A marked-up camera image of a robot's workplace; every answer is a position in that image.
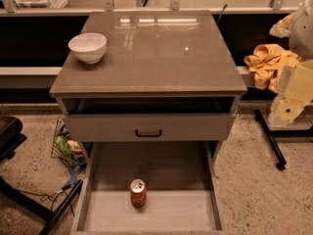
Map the yellow crumpled cloth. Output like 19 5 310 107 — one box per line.
244 44 300 93

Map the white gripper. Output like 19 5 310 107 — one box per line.
268 60 313 126

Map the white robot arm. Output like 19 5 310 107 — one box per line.
268 0 313 126

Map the open middle drawer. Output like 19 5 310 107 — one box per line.
70 141 229 235

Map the black stand leg right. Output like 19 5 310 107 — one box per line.
254 110 313 170

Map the white ceramic bowl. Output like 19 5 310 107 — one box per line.
68 32 107 64

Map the closed top drawer with handle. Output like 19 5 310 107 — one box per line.
64 114 236 142

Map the grey drawer cabinet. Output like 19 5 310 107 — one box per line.
49 11 248 159

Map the black cable on floor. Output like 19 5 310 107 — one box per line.
18 186 76 217

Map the red coke can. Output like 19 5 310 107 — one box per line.
130 179 147 207

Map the wire basket with snacks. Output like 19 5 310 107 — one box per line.
51 117 86 167

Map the black chair base left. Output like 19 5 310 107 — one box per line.
0 116 78 235

